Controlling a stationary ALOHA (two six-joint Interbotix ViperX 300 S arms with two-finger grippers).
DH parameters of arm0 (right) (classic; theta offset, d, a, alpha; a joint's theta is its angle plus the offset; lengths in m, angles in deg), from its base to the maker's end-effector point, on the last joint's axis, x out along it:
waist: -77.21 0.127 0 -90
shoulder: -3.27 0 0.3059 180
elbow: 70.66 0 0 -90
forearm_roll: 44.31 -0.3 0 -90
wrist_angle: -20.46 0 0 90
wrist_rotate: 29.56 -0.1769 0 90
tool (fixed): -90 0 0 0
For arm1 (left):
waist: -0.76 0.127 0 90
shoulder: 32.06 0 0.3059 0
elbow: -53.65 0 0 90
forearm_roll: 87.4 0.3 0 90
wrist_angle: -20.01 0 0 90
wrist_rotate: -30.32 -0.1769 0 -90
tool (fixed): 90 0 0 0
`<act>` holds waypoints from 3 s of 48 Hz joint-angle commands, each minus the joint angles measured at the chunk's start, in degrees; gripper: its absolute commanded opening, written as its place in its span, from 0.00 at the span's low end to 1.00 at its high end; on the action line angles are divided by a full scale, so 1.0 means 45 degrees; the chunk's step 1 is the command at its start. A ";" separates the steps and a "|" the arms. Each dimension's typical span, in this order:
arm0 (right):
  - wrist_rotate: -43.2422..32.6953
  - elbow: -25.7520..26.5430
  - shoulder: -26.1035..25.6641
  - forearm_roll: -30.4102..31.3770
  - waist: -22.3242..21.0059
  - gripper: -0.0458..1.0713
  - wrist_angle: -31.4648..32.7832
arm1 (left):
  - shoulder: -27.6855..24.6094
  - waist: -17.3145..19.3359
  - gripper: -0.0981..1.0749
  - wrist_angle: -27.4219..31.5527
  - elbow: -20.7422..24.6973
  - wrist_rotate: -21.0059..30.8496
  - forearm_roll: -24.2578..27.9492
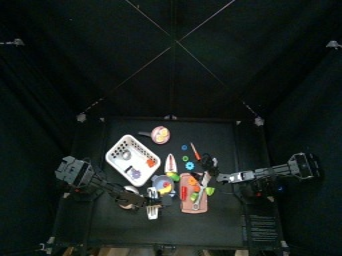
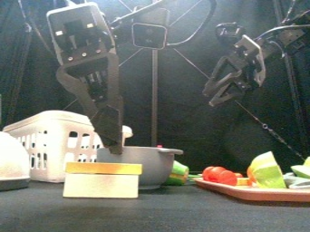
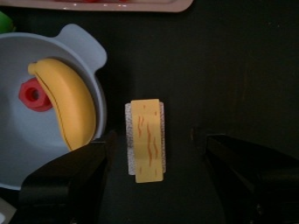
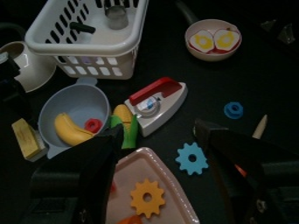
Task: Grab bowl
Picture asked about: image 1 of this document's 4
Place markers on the small orange toy piece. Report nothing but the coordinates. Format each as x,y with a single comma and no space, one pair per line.
197,188

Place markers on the orange toy carrot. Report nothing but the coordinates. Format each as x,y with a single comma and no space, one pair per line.
151,162

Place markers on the metal frame clamp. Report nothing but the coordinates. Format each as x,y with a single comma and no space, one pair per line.
333,44
81,117
18,42
260,121

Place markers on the purple toy gear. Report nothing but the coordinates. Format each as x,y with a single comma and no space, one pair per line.
135,173

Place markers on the white slotted toy spatula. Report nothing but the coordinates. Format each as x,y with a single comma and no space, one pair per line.
153,210

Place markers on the black plastic toy tool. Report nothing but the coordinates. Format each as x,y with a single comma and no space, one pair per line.
207,162

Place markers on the white perforated plastic basket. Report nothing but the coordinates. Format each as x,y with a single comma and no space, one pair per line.
122,163

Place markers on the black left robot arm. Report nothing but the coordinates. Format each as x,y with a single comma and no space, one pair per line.
85,176

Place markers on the red and white toy piece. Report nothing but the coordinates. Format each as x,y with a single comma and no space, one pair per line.
170,163

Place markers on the green toy vegetable piece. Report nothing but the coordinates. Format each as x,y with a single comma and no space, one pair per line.
194,196
209,191

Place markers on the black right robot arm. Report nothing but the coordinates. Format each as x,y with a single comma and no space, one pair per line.
285,168

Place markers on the orange toy gear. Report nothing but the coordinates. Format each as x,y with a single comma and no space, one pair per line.
191,181

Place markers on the red toy nut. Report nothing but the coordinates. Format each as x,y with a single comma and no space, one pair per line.
166,184

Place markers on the blue toy nut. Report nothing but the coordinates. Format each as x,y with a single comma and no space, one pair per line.
183,147

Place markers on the white printed label sheet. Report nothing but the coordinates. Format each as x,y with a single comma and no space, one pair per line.
262,228

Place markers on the pale round toy plate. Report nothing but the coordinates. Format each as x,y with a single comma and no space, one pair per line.
130,190

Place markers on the small decorated round plate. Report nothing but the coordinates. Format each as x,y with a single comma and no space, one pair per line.
157,137

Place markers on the blue toy gear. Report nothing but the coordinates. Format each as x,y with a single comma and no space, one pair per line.
190,165

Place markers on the toy fried egg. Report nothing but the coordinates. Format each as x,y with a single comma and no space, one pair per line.
163,132
159,137

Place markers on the blue-grey toy bowl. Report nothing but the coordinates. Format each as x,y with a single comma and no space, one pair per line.
158,181

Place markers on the green toy nut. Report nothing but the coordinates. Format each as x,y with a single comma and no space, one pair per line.
185,158

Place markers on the yellow toy banana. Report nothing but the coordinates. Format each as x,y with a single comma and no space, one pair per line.
165,190

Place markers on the toy corn with green husk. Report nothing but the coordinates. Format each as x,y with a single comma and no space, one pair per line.
174,176

